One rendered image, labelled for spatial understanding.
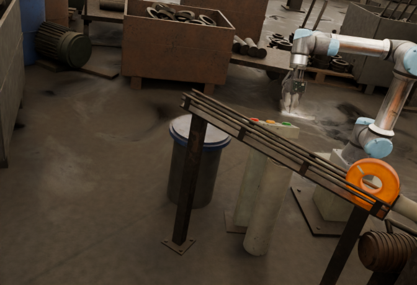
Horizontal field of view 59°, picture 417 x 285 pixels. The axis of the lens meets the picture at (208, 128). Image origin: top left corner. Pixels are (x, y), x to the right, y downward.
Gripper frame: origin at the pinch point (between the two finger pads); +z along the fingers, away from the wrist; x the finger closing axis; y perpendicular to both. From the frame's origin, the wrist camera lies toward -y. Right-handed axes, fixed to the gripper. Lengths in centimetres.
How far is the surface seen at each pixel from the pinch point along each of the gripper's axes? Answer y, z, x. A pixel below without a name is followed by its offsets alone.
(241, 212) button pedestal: -14, 55, -11
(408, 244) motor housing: 55, 35, 28
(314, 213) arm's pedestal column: -30, 57, 35
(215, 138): -15.5, 19.1, -29.3
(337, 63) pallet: -245, -44, 130
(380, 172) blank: 58, 12, 12
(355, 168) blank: 54, 12, 6
